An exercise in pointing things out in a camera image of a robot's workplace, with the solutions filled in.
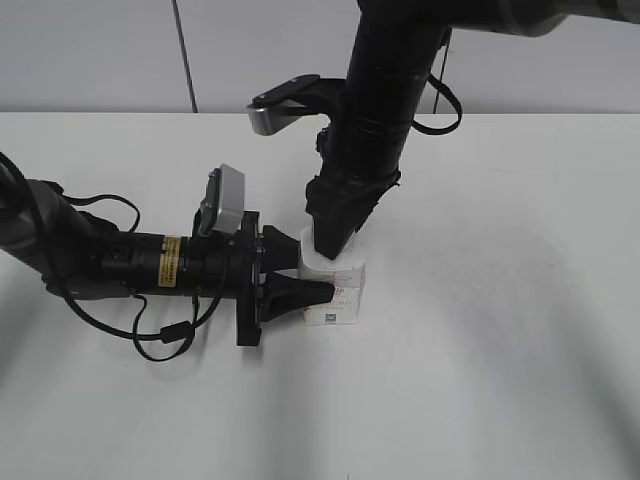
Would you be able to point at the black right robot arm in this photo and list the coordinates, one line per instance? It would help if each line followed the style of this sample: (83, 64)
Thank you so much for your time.
(394, 49)

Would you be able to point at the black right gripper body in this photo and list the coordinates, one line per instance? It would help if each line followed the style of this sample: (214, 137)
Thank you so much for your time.
(336, 194)

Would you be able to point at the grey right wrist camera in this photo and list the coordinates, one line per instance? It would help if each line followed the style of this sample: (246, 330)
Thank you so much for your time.
(301, 96)

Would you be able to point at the white ribbed bottle cap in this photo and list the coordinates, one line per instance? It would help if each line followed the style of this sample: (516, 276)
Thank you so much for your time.
(350, 246)

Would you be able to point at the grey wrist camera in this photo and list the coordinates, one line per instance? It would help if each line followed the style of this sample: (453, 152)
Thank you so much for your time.
(222, 207)
(301, 96)

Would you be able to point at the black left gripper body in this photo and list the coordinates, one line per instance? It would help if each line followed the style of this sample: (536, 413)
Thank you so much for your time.
(248, 330)

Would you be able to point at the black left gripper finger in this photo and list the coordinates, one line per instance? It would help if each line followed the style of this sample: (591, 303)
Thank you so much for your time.
(283, 294)
(279, 251)

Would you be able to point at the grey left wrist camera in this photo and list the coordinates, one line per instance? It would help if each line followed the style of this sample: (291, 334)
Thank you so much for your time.
(222, 207)

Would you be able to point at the white yogurt drink bottle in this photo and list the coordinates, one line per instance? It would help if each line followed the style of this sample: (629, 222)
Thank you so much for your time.
(348, 275)

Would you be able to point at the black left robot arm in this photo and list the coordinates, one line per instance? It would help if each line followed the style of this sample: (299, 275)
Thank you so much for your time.
(228, 255)

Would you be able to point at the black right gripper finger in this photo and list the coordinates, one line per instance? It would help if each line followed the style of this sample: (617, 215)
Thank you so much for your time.
(335, 222)

